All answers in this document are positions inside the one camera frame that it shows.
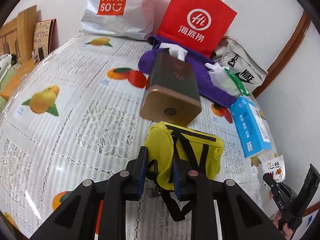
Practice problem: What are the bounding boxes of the blue tissue pack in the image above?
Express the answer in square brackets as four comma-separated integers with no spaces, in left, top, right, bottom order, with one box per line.
[229,95,272,158]

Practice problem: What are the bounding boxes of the white mesh drawstring bag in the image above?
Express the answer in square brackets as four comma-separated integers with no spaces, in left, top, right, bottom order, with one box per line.
[169,44,188,62]

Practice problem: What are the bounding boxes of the white sticker card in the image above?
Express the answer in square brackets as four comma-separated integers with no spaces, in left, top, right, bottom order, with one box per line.
[262,155,286,182]

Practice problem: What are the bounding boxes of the purple towel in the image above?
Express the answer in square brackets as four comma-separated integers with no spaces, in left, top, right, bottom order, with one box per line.
[138,35,236,108]

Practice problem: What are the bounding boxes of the white sponge block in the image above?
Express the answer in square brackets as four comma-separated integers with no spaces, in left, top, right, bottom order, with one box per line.
[159,42,180,53]

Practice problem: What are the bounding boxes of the white gloves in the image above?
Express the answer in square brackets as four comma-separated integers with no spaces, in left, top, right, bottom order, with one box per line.
[205,63,241,97]

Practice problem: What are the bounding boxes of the green snack packet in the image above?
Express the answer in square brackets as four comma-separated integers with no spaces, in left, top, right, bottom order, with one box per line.
[225,68,251,96]

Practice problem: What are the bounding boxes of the yellow mesh pouch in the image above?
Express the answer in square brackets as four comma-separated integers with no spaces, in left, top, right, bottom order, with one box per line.
[143,121,225,222]

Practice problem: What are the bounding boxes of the grey Nike waist bag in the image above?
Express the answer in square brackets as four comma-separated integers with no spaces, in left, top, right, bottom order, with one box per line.
[213,36,267,93]

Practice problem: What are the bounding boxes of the green gold tea tin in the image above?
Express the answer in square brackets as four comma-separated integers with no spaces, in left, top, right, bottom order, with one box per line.
[139,49,201,127]

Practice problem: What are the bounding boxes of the fruit print tablecloth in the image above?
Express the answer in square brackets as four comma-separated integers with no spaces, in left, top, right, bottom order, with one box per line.
[1,34,277,239]

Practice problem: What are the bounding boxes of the white Miniso plastic bag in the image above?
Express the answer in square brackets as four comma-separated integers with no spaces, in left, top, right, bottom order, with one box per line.
[81,0,154,40]

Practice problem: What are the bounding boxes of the red paper shopping bag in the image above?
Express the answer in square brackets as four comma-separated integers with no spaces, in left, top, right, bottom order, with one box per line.
[157,0,237,57]

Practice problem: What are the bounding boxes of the right human hand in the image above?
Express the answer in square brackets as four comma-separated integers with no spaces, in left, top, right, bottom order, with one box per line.
[272,211,295,239]

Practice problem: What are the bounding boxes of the spotted white plush toy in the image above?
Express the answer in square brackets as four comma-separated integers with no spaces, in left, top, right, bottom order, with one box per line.
[0,54,18,82]

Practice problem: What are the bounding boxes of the brown wooden door frame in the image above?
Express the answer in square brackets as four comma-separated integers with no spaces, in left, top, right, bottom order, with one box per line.
[253,11,311,98]

